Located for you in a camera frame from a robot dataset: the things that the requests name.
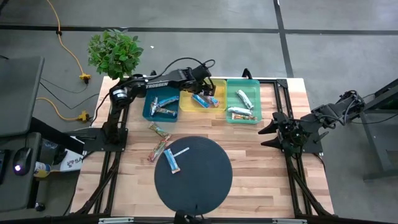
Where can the black frame by right arm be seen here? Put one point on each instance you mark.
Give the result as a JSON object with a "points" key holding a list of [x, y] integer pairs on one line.
{"points": [[292, 180]]}

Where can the blue plastic bin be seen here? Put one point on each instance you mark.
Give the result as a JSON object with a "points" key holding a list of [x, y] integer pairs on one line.
{"points": [[146, 109]]}

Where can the green leafy potted plant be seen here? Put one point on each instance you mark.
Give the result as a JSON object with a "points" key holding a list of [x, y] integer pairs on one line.
{"points": [[115, 53]]}

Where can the thin silver granola bar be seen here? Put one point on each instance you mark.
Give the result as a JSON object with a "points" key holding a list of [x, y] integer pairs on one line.
{"points": [[181, 152]]}

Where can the plastic bottle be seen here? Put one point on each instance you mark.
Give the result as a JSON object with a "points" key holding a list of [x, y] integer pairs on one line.
{"points": [[42, 169]]}

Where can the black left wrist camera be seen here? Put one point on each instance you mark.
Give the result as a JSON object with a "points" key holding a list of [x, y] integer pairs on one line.
{"points": [[201, 73]]}

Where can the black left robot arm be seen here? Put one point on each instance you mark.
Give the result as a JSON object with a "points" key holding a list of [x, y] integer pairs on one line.
{"points": [[155, 83]]}

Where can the light blue granola bar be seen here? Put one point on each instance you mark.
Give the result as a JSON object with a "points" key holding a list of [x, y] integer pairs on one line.
{"points": [[172, 160]]}

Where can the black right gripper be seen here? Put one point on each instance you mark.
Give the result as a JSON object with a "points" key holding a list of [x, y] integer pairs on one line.
{"points": [[290, 130]]}

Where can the black computer mouse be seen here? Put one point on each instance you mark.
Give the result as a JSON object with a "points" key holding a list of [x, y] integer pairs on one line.
{"points": [[21, 160]]}

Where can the blue red granola bar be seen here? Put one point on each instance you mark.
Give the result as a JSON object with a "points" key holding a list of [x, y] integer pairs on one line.
{"points": [[214, 101]]}

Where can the black table-level camera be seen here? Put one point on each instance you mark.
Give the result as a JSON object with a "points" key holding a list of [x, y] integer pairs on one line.
{"points": [[186, 217]]}

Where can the blue wrapper granola bar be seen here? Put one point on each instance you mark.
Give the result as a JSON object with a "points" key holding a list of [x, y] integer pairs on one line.
{"points": [[169, 101]]}

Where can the yellow plastic bin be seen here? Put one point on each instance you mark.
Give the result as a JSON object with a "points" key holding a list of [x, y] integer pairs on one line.
{"points": [[189, 107]]}

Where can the silver wrapper granola bar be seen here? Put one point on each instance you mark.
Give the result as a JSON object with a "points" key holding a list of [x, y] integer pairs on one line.
{"points": [[154, 107]]}

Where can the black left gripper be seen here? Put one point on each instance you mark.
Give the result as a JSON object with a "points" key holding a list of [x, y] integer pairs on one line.
{"points": [[205, 86]]}

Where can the white silver granola bar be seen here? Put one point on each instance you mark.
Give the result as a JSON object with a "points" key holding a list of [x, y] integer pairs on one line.
{"points": [[245, 99], [239, 111]]}

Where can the round dark woven placemat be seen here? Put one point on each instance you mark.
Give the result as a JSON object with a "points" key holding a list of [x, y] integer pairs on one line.
{"points": [[202, 180]]}

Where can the orange blue granola bar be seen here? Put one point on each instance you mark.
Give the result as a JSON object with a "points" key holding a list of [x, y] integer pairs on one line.
{"points": [[168, 112]]}

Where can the orange green white granola bar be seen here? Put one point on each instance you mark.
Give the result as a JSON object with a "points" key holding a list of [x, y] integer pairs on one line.
{"points": [[244, 117]]}

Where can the black frame by left arm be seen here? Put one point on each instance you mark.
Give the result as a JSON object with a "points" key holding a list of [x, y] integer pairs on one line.
{"points": [[90, 140]]}

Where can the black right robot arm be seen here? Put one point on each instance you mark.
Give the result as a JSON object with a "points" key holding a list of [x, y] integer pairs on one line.
{"points": [[329, 113]]}

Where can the dark grey side desk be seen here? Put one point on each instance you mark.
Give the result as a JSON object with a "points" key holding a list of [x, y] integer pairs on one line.
{"points": [[18, 93]]}

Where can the blue chocolate chip granola bar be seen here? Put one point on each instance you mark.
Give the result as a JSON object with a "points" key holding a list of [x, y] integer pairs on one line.
{"points": [[201, 100]]}

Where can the dark metal stand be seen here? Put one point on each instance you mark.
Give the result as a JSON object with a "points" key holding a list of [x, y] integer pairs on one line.
{"points": [[373, 140]]}

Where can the black front frame beam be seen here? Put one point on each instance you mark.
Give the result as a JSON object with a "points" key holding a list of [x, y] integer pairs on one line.
{"points": [[140, 221]]}

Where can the white printed box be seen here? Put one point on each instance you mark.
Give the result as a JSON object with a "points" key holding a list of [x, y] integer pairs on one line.
{"points": [[73, 161]]}

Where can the green plastic bin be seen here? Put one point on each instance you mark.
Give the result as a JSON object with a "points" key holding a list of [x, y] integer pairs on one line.
{"points": [[233, 93]]}

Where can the red green granola bar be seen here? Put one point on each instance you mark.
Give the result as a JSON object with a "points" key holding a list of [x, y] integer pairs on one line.
{"points": [[157, 151]]}

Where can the green brown granola bar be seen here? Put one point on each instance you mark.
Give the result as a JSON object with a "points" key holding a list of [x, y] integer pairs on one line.
{"points": [[159, 131]]}

